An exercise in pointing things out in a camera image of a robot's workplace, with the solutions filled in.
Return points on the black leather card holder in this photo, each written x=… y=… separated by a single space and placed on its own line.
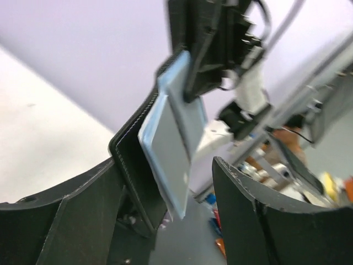
x=152 y=197

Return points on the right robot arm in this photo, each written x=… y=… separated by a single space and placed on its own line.
x=250 y=105

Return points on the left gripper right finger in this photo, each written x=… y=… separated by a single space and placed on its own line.
x=262 y=226

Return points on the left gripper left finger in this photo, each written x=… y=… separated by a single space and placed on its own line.
x=70 y=223

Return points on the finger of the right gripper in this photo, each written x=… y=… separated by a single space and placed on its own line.
x=195 y=26

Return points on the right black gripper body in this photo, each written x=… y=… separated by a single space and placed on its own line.
x=239 y=41

